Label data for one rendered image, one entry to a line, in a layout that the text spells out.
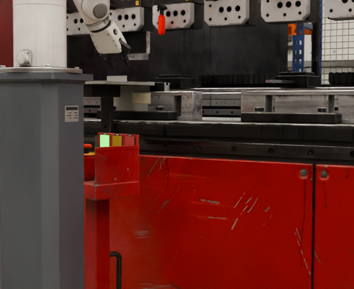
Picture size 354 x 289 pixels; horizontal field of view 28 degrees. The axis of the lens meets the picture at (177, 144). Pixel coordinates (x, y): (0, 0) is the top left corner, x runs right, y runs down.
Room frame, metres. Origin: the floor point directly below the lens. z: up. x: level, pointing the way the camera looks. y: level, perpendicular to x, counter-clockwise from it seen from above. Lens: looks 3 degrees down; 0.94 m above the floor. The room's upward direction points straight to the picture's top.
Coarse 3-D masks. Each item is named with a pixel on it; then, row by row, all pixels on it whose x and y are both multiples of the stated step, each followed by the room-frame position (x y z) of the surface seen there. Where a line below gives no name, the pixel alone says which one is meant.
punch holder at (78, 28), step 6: (66, 0) 2.62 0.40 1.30; (72, 0) 2.60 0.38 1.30; (66, 6) 2.62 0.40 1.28; (72, 6) 2.60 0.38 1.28; (78, 12) 2.58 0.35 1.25; (66, 18) 2.61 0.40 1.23; (72, 18) 2.60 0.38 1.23; (78, 18) 2.58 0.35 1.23; (66, 24) 2.61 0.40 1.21; (72, 24) 2.60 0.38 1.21; (78, 24) 2.58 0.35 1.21; (84, 24) 2.57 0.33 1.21; (66, 30) 2.61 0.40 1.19; (72, 30) 2.60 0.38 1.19; (78, 30) 2.58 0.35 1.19; (84, 30) 2.57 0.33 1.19; (78, 36) 2.67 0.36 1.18; (84, 36) 2.67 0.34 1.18
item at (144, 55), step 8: (128, 32) 2.50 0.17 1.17; (136, 32) 2.48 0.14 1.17; (144, 32) 2.46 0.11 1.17; (128, 40) 2.50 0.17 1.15; (136, 40) 2.48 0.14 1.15; (144, 40) 2.46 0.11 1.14; (136, 48) 2.48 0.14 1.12; (144, 48) 2.46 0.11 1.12; (128, 56) 2.51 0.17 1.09; (136, 56) 2.49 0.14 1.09; (144, 56) 2.48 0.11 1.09
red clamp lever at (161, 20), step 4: (160, 4) 2.34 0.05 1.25; (160, 8) 2.34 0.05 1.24; (164, 8) 2.35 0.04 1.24; (160, 12) 2.35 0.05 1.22; (160, 16) 2.34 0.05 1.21; (164, 16) 2.35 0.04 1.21; (160, 20) 2.34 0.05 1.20; (164, 20) 2.35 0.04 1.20; (160, 24) 2.34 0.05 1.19; (164, 24) 2.35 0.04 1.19; (160, 28) 2.34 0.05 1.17; (164, 28) 2.35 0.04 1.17; (160, 32) 2.34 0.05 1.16; (164, 32) 2.35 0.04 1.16
